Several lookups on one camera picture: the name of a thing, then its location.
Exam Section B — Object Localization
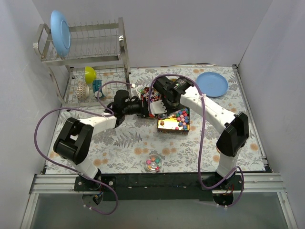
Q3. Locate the tin of star candies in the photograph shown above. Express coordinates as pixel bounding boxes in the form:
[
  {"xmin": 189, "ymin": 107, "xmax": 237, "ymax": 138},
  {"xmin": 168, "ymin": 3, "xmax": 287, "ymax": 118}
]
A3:
[{"xmin": 157, "ymin": 107, "xmax": 190, "ymax": 135}]

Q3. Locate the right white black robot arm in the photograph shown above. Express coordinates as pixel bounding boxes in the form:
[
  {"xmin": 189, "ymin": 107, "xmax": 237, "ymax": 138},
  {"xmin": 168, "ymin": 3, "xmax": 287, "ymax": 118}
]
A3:
[{"xmin": 148, "ymin": 74, "xmax": 249, "ymax": 190}]

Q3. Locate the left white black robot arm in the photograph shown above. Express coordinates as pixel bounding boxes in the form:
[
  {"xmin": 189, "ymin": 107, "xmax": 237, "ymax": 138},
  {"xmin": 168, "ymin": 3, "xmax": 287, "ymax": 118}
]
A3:
[{"xmin": 53, "ymin": 90, "xmax": 148, "ymax": 191}]

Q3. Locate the floral table mat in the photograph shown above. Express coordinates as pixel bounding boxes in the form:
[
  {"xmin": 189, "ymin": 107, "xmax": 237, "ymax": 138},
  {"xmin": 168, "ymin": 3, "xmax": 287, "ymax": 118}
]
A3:
[{"xmin": 49, "ymin": 65, "xmax": 265, "ymax": 173}]

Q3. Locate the teal white cup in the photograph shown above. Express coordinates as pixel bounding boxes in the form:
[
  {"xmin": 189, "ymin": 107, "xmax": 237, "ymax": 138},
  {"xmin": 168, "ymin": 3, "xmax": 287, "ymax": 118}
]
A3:
[{"xmin": 92, "ymin": 79, "xmax": 108, "ymax": 99}]

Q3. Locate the blue plate on table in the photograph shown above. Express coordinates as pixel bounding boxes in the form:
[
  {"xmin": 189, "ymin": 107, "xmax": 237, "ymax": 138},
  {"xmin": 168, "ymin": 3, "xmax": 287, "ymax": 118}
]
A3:
[{"xmin": 196, "ymin": 72, "xmax": 228, "ymax": 98}]

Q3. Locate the steel dish rack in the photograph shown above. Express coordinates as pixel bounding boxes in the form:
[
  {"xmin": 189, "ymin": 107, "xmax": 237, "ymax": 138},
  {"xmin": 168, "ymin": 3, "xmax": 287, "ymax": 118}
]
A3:
[{"xmin": 33, "ymin": 17, "xmax": 131, "ymax": 107}]

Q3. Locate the yellow green bowl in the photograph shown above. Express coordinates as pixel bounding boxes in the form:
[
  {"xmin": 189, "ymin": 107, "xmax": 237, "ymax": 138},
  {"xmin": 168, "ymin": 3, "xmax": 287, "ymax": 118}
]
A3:
[{"xmin": 84, "ymin": 66, "xmax": 97, "ymax": 84}]

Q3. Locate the patterned beige cup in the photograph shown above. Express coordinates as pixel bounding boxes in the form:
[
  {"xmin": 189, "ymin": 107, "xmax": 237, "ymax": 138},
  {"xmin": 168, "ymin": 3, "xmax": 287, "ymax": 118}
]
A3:
[{"xmin": 76, "ymin": 81, "xmax": 92, "ymax": 102}]

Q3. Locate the clear round plastic container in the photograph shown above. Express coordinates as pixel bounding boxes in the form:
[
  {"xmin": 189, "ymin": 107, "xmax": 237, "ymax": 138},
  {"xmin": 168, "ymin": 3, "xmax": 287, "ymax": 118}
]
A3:
[{"xmin": 145, "ymin": 154, "xmax": 163, "ymax": 173}]

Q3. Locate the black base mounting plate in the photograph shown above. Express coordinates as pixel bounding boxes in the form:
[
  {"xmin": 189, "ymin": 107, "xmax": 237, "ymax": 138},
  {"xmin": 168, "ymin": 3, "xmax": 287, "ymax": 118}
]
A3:
[{"xmin": 73, "ymin": 171, "xmax": 246, "ymax": 202}]

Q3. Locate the blue plate in rack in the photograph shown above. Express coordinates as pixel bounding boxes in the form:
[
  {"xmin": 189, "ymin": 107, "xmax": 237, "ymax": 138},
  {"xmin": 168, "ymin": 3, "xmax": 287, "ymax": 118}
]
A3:
[{"xmin": 50, "ymin": 10, "xmax": 71, "ymax": 58}]

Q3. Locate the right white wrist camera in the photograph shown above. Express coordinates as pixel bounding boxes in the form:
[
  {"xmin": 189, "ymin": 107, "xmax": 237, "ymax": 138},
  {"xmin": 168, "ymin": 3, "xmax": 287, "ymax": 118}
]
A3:
[{"xmin": 149, "ymin": 100, "xmax": 167, "ymax": 115}]

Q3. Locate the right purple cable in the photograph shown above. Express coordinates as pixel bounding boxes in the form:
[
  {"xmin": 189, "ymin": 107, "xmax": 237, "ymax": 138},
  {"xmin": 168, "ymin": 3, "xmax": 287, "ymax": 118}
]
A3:
[{"xmin": 147, "ymin": 74, "xmax": 244, "ymax": 208}]

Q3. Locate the purple cable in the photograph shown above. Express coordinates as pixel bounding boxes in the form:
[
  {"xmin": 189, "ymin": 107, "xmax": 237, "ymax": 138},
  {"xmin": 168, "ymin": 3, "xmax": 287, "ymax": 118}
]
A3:
[
  {"xmin": 147, "ymin": 74, "xmax": 244, "ymax": 208},
  {"xmin": 34, "ymin": 80, "xmax": 136, "ymax": 215}
]

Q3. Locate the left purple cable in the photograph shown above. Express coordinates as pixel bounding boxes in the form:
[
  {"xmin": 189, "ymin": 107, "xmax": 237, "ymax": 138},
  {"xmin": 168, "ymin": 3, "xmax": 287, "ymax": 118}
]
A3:
[{"xmin": 34, "ymin": 80, "xmax": 136, "ymax": 215}]

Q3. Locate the aluminium frame rail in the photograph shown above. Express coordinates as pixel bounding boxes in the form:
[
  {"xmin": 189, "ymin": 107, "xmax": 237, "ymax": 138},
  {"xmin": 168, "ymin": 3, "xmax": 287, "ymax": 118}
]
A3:
[{"xmin": 30, "ymin": 173, "xmax": 286, "ymax": 194}]

